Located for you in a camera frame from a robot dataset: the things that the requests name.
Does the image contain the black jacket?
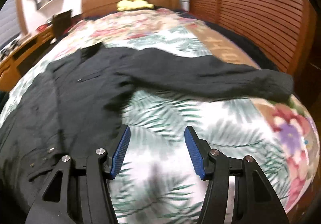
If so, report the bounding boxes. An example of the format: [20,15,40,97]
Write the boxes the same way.
[1,43,293,214]

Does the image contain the floral and fern bedspread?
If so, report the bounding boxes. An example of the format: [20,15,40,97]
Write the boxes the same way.
[1,8,320,223]

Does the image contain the long wooden desk cabinet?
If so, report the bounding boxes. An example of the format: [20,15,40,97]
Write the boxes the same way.
[0,25,54,92]

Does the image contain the red basket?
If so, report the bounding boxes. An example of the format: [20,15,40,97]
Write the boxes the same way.
[36,24,48,32]

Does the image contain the dark wooden chair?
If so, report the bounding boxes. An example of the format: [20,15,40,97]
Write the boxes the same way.
[52,10,72,39]

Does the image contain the grey window blind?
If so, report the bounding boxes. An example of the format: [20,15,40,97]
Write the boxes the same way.
[0,0,21,49]

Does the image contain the louvered wooden wardrobe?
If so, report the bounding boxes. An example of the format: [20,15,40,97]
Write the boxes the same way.
[189,0,317,77]

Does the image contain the yellow plush toy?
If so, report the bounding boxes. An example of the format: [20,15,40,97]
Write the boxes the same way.
[116,0,154,11]

